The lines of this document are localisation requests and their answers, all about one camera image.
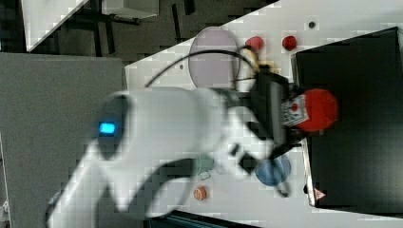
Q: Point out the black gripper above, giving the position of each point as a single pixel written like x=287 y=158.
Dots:
x=268 y=93

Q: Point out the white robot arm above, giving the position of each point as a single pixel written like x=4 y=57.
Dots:
x=148 y=144

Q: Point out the grey oval plate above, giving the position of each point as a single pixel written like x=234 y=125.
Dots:
x=213 y=69

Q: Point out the yellow banana toy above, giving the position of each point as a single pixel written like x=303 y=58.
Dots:
x=257 y=62

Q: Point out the blue bowl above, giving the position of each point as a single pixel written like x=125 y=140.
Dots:
x=272 y=173

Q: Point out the red strawberry toy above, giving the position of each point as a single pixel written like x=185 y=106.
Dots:
x=255 y=42

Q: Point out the red tomato toy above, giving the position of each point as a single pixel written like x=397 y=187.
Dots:
x=289 y=43

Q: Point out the black toaster oven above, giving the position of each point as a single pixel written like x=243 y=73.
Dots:
x=356 y=165

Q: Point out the red ketchup bottle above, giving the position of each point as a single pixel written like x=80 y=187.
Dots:
x=311 y=111

